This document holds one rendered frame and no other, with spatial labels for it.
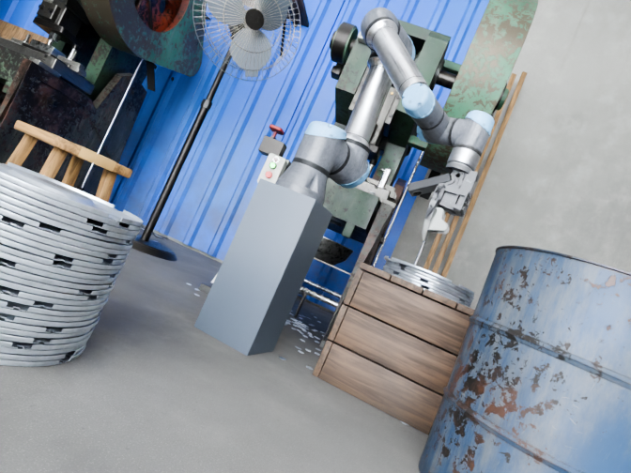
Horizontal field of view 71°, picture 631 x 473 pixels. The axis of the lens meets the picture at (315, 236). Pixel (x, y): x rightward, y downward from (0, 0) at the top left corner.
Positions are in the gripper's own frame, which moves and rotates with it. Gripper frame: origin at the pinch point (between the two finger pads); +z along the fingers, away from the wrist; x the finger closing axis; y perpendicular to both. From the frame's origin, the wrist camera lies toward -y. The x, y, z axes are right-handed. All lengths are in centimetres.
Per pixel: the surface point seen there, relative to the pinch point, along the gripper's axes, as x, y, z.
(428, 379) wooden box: 9.5, 14.1, 34.3
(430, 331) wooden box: 8.7, 10.0, 22.6
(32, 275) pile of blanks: -75, -28, 35
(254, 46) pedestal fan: 54, -132, -71
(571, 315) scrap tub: -31.5, 35.2, 9.1
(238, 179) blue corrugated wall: 151, -182, -15
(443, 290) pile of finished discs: 15.1, 8.0, 10.7
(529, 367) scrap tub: -30.2, 32.5, 19.6
